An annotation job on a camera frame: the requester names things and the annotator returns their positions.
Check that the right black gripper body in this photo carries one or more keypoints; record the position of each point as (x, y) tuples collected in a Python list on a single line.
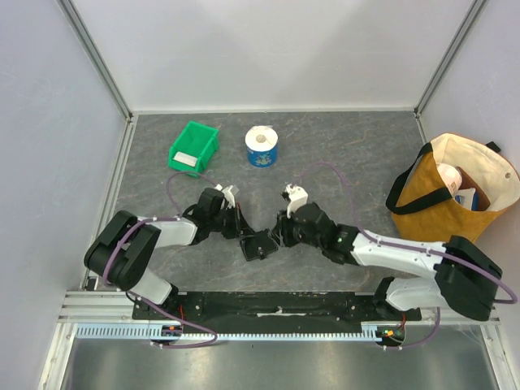
[(282, 229)]

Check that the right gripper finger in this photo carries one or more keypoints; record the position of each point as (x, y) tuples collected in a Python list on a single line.
[(281, 222), (278, 236)]

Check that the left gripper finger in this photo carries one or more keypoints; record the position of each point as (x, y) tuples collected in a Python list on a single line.
[(243, 228), (247, 245)]

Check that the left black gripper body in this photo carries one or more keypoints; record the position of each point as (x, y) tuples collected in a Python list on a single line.
[(228, 223)]

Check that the black leather card holder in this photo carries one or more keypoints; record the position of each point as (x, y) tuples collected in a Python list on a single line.
[(263, 246)]

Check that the green plastic bin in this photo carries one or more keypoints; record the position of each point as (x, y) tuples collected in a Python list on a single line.
[(198, 140)]

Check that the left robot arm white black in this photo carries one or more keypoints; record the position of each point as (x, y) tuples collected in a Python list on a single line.
[(121, 253)]

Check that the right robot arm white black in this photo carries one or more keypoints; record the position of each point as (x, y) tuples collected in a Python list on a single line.
[(454, 274)]

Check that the stack of white cards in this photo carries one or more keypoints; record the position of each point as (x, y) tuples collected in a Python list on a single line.
[(186, 159)]

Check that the toilet paper roll blue wrapper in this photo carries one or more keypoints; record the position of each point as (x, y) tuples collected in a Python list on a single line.
[(262, 146)]

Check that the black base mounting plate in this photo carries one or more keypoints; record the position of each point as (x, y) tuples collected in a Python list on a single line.
[(211, 307)]

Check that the mustard canvas tote bag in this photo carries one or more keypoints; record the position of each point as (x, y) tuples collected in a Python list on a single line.
[(422, 207)]

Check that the items inside tote bag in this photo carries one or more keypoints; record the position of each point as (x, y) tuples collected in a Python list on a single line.
[(465, 191)]

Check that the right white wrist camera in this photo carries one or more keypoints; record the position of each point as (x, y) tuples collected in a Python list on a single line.
[(296, 197)]

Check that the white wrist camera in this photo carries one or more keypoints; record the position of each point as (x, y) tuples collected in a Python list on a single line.
[(229, 195), (296, 197)]

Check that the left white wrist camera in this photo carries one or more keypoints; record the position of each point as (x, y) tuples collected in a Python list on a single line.
[(229, 195)]

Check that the left aluminium frame post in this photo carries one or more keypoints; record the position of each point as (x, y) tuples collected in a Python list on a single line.
[(80, 29)]

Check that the aluminium frame post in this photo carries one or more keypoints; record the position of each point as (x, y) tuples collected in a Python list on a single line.
[(455, 45), (80, 29)]

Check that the right aluminium frame post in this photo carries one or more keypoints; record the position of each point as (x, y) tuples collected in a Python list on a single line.
[(455, 45)]

